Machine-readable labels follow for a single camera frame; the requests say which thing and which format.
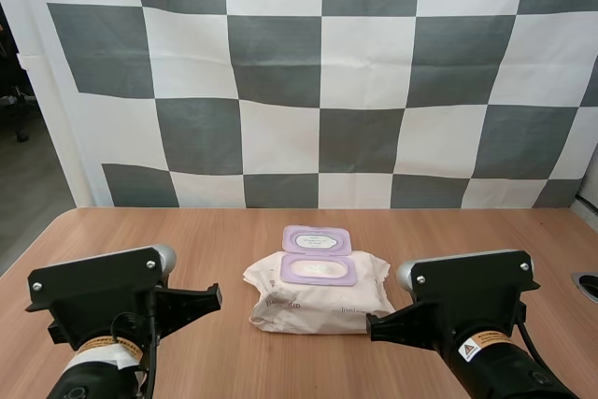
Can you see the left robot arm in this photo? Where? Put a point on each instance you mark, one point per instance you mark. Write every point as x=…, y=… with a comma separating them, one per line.
x=93, y=378

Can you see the white wet wipes pack lilac lid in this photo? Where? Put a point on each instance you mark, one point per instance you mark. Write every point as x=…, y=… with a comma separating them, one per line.
x=317, y=305

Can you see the checked cloth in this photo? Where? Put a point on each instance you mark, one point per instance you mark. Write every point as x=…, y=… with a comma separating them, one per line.
x=280, y=90

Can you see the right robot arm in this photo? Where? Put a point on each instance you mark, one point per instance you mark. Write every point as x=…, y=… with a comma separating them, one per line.
x=504, y=371

